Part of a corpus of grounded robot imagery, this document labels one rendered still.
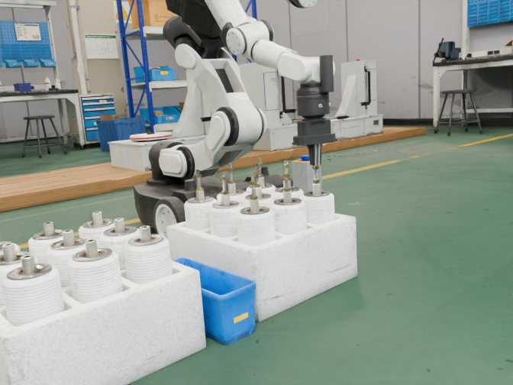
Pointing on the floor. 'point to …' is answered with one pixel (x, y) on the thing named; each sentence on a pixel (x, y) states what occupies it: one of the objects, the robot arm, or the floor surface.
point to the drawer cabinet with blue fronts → (99, 105)
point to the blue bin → (225, 302)
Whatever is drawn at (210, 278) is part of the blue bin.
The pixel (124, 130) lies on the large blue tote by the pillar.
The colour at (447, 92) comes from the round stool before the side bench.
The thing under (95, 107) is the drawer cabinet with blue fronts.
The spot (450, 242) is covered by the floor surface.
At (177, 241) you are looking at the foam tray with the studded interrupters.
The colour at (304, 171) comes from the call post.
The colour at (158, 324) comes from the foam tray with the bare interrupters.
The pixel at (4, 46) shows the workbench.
